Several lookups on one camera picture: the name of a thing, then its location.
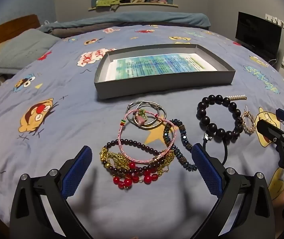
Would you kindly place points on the printed paper sheet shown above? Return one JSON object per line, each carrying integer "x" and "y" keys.
{"x": 156, "y": 64}

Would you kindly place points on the thin silver bangles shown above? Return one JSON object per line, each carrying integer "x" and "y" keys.
{"x": 147, "y": 127}

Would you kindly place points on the wooden headboard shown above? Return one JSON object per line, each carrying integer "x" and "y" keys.
{"x": 9, "y": 27}

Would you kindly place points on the window sill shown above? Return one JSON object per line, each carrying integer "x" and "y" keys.
{"x": 144, "y": 5}

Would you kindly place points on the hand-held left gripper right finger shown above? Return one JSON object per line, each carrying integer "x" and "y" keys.
{"x": 205, "y": 170}

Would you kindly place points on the cartoon printed blue quilt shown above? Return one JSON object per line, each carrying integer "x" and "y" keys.
{"x": 57, "y": 139}

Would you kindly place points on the black monitor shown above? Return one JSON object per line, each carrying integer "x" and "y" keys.
{"x": 256, "y": 32}

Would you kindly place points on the straight pearl hair clip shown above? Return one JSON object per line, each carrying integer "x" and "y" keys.
{"x": 236, "y": 97}

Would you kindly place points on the teal blanket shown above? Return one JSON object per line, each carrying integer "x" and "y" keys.
{"x": 144, "y": 18}

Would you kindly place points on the grey green pillow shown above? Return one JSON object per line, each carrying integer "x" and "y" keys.
{"x": 22, "y": 49}

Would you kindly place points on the small pink ornament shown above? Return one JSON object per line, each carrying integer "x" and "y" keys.
{"x": 159, "y": 1}

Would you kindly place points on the green plush toy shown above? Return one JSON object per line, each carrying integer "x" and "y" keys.
{"x": 109, "y": 0}

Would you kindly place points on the shallow grey cardboard box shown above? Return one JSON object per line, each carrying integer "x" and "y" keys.
{"x": 156, "y": 83}

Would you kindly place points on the grey blanket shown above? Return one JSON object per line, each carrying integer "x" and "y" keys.
{"x": 82, "y": 29}

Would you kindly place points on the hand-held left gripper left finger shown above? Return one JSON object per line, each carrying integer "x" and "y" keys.
{"x": 78, "y": 171}

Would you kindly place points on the round gold pearl hair clip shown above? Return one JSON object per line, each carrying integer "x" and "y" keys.
{"x": 244, "y": 122}

